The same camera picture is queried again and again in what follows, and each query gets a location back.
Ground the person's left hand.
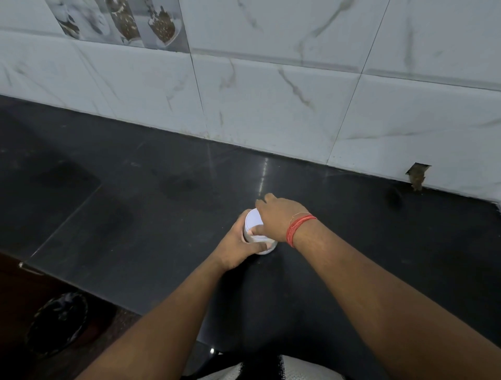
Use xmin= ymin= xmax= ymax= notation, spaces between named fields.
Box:
xmin=213 ymin=209 xmax=271 ymax=272

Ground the person's right hand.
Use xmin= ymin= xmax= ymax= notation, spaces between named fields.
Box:
xmin=250 ymin=193 xmax=314 ymax=248

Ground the white round container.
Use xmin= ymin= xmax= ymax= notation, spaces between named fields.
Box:
xmin=242 ymin=208 xmax=279 ymax=255

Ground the person's left forearm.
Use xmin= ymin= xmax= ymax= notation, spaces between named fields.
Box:
xmin=75 ymin=254 xmax=252 ymax=380

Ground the person's right forearm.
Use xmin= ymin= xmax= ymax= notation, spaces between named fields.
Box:
xmin=291 ymin=216 xmax=501 ymax=380

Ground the red thread wristband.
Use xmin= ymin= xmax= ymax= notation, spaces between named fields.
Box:
xmin=286 ymin=212 xmax=318 ymax=248

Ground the white and black shirt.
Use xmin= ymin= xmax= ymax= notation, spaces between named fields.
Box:
xmin=194 ymin=352 xmax=346 ymax=380

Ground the black round bin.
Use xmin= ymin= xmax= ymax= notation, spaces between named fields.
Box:
xmin=25 ymin=292 xmax=89 ymax=359

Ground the dessert picture wall tile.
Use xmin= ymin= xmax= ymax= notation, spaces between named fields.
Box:
xmin=45 ymin=0 xmax=191 ymax=54

